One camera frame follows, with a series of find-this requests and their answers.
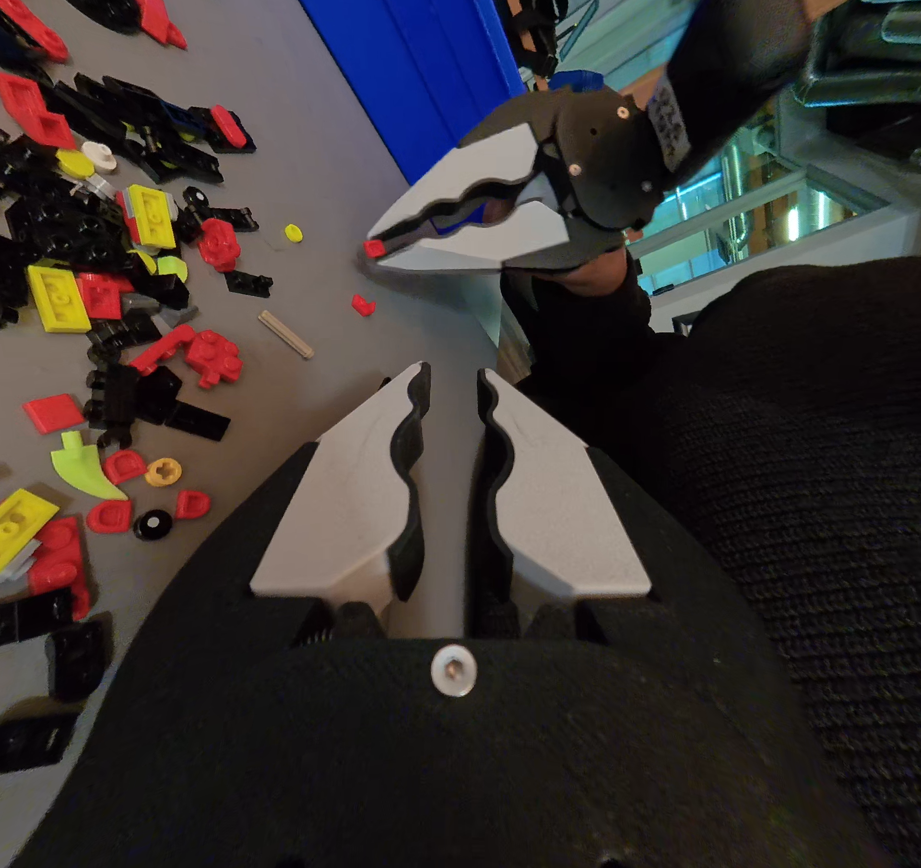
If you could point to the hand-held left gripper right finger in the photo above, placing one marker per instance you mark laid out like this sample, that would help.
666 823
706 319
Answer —
568 523

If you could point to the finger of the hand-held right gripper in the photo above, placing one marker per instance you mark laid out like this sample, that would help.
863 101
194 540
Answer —
504 246
475 163

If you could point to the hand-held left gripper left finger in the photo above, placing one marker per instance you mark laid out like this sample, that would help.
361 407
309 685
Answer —
338 515

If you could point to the small red lego clip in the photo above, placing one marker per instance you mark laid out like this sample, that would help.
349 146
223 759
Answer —
373 248
363 305

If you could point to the pile of lego pieces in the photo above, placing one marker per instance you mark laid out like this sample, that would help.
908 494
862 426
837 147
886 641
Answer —
61 300

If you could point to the tan lego axle pin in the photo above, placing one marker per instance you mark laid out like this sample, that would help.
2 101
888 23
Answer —
286 334

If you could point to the yellow round lego stud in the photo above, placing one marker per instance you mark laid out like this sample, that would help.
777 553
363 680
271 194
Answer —
293 233

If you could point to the person's right hand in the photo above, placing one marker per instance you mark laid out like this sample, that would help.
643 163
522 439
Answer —
597 277

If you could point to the blue plastic bin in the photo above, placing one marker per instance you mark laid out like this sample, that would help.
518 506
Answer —
403 41

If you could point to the person's black knit sweater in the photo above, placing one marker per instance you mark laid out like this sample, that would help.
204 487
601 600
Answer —
755 487

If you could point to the silver ventilation pipes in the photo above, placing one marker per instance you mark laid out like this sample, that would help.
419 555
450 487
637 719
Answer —
863 33

